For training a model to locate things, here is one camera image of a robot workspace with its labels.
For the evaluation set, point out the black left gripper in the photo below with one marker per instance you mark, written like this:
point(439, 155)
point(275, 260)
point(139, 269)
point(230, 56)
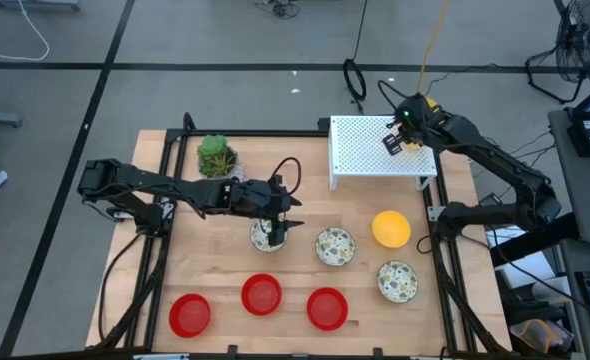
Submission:
point(255, 197)

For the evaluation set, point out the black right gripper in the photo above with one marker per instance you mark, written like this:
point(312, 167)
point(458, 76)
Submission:
point(412, 117)

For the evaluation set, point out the leaf patterned mini bowl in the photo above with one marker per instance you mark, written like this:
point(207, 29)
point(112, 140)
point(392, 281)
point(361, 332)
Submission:
point(259, 241)
point(335, 246)
point(397, 281)

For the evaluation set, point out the red mini bowl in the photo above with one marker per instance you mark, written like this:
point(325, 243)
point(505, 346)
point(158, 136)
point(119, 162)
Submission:
point(327, 308)
point(189, 315)
point(261, 294)

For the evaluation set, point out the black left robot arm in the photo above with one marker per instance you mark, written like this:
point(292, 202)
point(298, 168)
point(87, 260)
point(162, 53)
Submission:
point(145, 182)

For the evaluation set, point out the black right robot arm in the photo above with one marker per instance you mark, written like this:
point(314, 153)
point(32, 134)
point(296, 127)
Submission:
point(500, 160)

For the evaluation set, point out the white perforated metal shelf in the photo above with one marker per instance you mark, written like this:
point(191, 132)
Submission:
point(360, 150)

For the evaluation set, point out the potted succulent plant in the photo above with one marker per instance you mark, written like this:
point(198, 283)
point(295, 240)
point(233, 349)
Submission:
point(215, 150)

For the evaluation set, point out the grey desk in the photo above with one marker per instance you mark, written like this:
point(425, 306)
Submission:
point(585, 185)

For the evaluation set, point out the black floor fan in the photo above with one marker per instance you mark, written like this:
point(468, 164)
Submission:
point(581, 40)

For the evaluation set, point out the bag with orange contents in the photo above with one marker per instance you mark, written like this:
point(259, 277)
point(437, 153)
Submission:
point(540, 335)

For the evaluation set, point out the grey metal base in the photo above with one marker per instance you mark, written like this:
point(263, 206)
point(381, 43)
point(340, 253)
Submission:
point(35, 4)

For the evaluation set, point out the black metal table frame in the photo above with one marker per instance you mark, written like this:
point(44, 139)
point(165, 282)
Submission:
point(255, 133)

